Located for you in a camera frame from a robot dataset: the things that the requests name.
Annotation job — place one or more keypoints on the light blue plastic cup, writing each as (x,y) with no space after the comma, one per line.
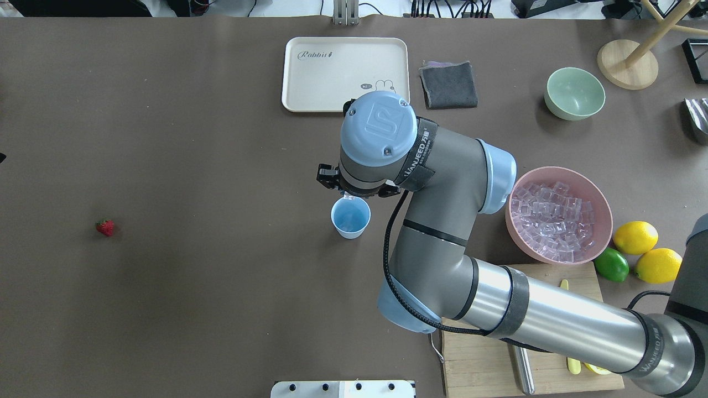
(350,216)

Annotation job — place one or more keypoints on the black gripper body ice side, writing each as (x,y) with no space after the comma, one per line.
(327,177)

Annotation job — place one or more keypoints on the grey folded cloth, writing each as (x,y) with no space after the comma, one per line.
(448,85)

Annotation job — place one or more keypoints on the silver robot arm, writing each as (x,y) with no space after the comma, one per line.
(445,180)

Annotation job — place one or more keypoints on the steel ice scoop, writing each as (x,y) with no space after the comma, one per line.
(696,119)

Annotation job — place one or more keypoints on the cream rabbit tray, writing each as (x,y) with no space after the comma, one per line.
(322,73)

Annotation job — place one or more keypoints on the bamboo cutting board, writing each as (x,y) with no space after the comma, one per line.
(483,367)

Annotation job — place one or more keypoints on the black mirrored tray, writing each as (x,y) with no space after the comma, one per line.
(695,51)

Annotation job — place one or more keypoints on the yellow lemon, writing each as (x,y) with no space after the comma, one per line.
(658,266)
(636,237)

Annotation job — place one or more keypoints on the pink bowl of ice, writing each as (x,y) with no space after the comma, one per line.
(557,216)

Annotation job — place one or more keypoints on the green lime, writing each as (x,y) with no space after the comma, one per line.
(612,265)

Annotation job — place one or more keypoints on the green ceramic bowl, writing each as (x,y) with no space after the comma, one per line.
(573,94)

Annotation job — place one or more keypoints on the yellow plastic knife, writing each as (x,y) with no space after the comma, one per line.
(574,366)

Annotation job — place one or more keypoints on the red strawberry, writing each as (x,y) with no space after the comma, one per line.
(106,227)

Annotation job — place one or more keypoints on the lemon half slice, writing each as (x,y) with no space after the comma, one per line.
(596,370)

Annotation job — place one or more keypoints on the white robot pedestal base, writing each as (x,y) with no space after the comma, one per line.
(345,388)

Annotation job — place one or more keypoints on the wooden cup stand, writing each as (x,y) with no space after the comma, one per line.
(631,65)

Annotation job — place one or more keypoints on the steel muddler black tip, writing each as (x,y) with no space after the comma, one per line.
(523,370)

